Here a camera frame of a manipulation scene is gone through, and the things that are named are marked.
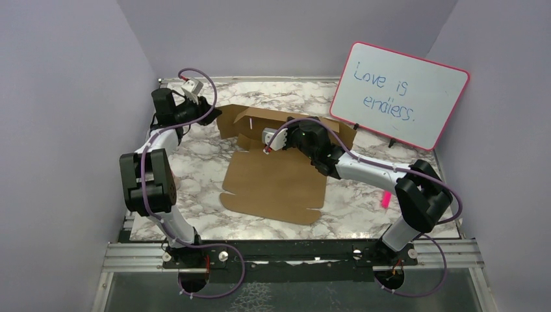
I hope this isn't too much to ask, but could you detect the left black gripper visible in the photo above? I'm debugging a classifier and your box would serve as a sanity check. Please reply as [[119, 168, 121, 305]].
[[173, 92, 222, 125]]

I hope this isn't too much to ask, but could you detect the brown cardboard box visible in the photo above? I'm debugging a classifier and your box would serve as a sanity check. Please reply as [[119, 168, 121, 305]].
[[215, 104, 358, 226]]

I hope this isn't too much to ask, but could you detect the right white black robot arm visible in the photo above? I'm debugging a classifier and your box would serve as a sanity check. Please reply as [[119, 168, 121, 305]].
[[263, 117, 454, 265]]

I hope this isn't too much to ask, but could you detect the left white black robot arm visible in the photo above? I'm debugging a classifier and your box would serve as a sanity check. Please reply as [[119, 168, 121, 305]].
[[119, 86, 222, 267]]

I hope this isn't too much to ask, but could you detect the pink marker pen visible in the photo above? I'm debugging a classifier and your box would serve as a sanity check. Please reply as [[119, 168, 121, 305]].
[[381, 191, 392, 209]]

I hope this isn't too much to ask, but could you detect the pink framed whiteboard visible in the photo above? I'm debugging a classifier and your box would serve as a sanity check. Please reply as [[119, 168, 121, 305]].
[[329, 42, 470, 151]]

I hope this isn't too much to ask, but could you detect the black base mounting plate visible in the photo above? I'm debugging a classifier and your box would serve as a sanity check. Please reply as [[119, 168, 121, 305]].
[[118, 230, 418, 285]]

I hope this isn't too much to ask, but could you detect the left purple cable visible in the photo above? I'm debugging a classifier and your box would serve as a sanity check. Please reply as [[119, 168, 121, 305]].
[[140, 68, 247, 300]]

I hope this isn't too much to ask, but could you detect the purple cable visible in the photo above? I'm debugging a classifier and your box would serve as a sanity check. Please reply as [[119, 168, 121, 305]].
[[140, 68, 247, 300], [263, 117, 463, 299]]

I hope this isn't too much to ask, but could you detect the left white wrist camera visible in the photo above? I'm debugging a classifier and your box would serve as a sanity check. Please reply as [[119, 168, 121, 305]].
[[181, 78, 203, 104]]

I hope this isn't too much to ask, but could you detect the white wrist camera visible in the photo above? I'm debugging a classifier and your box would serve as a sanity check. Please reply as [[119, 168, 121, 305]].
[[181, 78, 203, 104], [261, 128, 287, 154]]

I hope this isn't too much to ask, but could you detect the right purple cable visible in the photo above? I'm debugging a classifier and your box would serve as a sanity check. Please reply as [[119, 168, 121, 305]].
[[263, 117, 463, 299]]

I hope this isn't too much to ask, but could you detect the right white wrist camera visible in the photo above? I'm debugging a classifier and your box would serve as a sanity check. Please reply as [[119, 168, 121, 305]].
[[261, 128, 287, 154]]

